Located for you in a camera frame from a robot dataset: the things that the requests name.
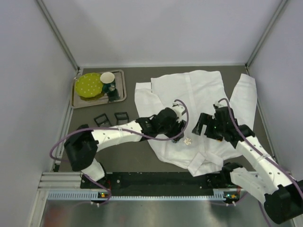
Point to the black square frame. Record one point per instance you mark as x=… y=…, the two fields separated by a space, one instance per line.
x=102 y=121
x=121 y=118

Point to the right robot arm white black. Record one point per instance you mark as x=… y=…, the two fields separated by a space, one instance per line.
x=279 y=193

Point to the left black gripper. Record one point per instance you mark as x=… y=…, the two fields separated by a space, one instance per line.
x=178 y=129

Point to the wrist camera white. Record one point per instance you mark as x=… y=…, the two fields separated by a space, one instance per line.
x=217 y=105
x=179 y=109

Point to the green polka dot plate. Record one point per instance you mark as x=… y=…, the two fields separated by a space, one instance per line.
x=88 y=85

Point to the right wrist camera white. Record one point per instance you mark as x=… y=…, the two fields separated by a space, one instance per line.
x=217 y=105

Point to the silver metal tray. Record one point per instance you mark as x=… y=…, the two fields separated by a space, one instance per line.
x=118 y=95

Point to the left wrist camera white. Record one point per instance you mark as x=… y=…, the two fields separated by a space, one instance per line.
x=179 y=109

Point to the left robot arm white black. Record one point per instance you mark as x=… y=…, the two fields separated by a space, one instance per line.
x=81 y=147

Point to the sparkly snowflake brooch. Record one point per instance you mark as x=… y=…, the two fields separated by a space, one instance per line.
x=187 y=141

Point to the white shirt garment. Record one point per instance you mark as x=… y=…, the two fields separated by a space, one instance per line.
x=199 y=90

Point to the black square frame right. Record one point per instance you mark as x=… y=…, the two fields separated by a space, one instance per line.
x=121 y=118

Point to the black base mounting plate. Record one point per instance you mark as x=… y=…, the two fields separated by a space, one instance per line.
x=166 y=184

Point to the white cup dark base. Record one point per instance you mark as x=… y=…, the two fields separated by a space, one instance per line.
x=108 y=81

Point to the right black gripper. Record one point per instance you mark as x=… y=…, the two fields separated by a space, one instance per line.
x=204 y=126

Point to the black square frame left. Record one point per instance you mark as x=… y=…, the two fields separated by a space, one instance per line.
x=102 y=121

